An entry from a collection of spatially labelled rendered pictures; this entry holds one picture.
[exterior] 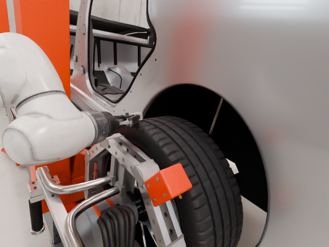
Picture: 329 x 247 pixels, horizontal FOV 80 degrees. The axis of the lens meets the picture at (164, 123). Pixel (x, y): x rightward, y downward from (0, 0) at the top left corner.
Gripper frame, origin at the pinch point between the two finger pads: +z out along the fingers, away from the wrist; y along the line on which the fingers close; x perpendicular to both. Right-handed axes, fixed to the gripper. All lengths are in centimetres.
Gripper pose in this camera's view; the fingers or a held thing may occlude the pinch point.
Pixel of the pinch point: (136, 116)
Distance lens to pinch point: 72.2
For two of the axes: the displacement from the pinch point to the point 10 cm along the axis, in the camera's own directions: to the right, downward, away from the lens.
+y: 9.2, 0.1, -3.9
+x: -0.5, -9.9, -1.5
